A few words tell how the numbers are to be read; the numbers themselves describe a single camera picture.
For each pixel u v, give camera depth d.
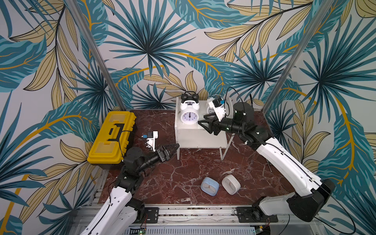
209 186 0.77
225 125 0.58
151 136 0.63
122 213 0.59
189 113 0.65
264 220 0.72
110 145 0.80
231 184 0.78
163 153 0.60
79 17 0.70
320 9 0.70
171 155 0.60
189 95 0.69
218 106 0.56
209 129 0.60
